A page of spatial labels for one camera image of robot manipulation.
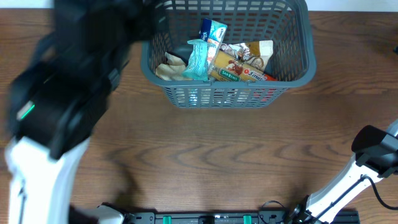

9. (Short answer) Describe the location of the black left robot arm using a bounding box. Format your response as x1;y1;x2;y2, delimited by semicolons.
5;0;160;223

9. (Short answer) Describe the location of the Kleenex tissue multipack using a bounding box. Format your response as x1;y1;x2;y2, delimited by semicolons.
199;18;228;74

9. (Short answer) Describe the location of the San Remo pasta packet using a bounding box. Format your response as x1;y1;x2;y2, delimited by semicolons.
210;51;276;82

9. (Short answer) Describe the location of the teal tissue pocket pack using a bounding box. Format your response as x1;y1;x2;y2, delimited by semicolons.
182;39;208;81

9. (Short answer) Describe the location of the grey plastic basket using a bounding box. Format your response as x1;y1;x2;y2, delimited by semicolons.
141;0;317;108

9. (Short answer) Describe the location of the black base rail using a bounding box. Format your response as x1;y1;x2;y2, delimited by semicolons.
124;210;361;224

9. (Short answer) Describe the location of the beige snack bag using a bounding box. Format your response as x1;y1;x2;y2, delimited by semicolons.
220;44;249;61
155;52;191;81

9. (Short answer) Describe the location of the beige brown snack pouch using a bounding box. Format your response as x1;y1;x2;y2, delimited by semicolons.
241;40;274;71

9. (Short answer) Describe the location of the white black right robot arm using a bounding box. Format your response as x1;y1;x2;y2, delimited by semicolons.
287;121;397;223

